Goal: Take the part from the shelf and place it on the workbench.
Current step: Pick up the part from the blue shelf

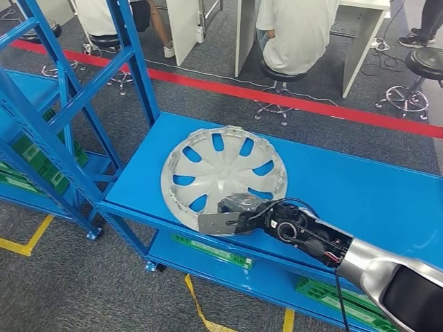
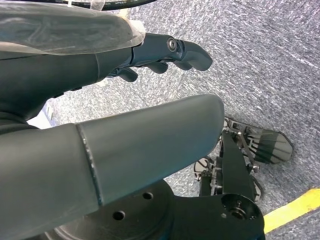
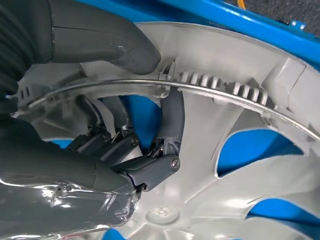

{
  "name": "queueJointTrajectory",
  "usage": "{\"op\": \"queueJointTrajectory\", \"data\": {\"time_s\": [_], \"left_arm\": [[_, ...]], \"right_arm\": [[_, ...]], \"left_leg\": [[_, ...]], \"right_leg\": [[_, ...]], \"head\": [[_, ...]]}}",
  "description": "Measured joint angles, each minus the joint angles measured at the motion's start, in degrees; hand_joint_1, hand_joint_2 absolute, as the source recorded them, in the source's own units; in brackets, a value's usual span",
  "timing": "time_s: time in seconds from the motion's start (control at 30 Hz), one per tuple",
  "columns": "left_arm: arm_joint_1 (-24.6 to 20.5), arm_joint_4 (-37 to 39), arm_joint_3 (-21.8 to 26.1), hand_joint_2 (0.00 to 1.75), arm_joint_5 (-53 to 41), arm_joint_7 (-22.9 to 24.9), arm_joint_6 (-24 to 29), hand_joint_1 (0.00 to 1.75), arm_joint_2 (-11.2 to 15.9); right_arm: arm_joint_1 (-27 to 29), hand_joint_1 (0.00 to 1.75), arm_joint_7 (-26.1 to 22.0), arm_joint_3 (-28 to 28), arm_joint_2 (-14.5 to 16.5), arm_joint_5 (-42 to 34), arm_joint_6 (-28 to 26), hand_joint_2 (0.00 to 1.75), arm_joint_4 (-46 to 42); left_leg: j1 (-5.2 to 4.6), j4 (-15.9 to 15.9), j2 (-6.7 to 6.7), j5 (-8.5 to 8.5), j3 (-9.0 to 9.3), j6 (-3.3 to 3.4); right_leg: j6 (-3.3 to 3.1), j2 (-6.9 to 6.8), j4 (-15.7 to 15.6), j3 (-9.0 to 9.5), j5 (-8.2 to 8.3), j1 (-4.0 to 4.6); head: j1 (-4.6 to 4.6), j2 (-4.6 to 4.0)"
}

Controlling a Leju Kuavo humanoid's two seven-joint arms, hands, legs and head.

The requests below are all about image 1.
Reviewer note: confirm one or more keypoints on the blue metal shelf rack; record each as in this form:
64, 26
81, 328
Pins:
20, 88
346, 192

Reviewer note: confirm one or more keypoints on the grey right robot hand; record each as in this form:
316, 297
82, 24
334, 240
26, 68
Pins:
242, 202

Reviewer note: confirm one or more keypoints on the silver plastic hubcap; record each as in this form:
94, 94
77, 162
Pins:
211, 178

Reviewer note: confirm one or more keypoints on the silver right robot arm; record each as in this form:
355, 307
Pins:
373, 270

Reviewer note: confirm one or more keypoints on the white power strip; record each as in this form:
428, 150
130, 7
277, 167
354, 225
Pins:
379, 43

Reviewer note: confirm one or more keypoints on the red barrier belt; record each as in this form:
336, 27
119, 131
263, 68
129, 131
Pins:
242, 93

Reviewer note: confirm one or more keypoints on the metal frame legs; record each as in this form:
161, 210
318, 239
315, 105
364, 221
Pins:
209, 13

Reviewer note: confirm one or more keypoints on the black round stool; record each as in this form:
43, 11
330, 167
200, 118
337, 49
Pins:
427, 61
280, 74
39, 30
103, 41

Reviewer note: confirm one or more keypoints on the person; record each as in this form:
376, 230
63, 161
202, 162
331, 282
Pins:
429, 18
297, 32
93, 13

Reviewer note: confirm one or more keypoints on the white desk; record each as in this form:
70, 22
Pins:
360, 46
181, 27

